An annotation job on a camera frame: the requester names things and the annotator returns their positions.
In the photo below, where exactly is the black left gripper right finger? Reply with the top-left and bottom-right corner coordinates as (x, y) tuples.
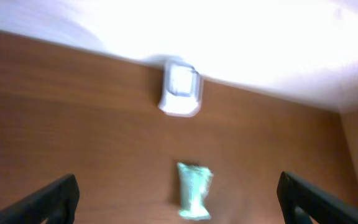
(277, 171), (358, 224)

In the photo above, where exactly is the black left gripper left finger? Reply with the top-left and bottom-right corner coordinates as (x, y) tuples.
(0, 174), (80, 224)

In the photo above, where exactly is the teal snack packet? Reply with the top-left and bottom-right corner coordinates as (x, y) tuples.
(177, 162), (214, 221)

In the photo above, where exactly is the white barcode scanner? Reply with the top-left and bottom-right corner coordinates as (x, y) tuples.
(158, 59), (203, 118)

